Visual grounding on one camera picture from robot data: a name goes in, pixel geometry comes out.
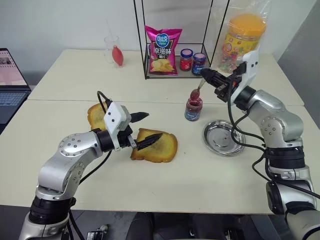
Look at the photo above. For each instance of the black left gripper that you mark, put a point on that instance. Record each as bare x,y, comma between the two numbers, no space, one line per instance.
124,138

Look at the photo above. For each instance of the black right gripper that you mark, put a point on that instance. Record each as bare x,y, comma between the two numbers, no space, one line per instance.
225,90

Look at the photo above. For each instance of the spoon with red jam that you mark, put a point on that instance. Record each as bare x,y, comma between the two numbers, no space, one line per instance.
195,93

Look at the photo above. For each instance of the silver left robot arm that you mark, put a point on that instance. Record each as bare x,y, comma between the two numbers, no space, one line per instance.
65,160

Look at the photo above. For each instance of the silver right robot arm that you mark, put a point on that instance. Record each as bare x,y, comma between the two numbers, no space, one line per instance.
277,117

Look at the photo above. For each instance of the blue label jam jar closed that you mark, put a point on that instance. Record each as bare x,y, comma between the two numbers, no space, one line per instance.
198,65

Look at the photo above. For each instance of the toasted bread slice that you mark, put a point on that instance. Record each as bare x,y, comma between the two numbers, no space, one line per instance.
160,151
95,117

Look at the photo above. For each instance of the red jam jar closed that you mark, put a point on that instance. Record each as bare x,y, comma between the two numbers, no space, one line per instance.
186,61

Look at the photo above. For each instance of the open glass jam jar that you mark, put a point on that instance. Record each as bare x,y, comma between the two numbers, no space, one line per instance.
193,111

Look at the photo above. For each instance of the candy jar with yellow lid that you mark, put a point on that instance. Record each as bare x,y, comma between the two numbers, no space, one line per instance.
240,42

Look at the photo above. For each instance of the pink potato chip bag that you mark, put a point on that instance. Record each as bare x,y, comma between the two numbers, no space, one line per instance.
163,53

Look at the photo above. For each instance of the round steel plate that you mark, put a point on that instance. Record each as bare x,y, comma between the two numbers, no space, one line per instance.
222,138

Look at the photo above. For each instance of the clear plastic bag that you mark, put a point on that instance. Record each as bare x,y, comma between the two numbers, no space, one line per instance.
250,10

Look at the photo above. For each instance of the red rubber bulb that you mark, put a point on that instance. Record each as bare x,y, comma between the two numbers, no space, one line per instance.
118,56

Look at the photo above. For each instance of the clear glass cup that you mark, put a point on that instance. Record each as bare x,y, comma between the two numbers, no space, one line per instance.
110,48

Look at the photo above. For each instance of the small black metal device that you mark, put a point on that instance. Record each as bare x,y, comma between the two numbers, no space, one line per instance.
96,234

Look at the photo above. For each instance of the black laptop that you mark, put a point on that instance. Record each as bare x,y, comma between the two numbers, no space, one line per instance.
11,95

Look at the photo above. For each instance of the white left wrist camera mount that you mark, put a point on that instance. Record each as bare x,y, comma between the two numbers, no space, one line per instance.
114,120

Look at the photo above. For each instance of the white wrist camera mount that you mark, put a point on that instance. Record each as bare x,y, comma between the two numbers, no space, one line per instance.
250,67
114,120

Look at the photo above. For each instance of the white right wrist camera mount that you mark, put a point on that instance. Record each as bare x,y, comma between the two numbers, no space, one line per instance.
250,67

